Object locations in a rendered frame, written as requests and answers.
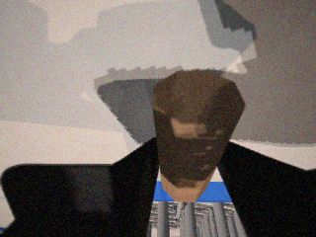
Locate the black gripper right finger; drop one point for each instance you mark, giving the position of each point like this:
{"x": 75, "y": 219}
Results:
{"x": 271, "y": 198}

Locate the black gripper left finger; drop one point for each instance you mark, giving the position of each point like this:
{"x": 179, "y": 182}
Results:
{"x": 121, "y": 193}

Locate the blue flat strip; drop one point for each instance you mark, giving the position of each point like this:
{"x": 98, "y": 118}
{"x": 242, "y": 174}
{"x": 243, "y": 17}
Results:
{"x": 215, "y": 192}

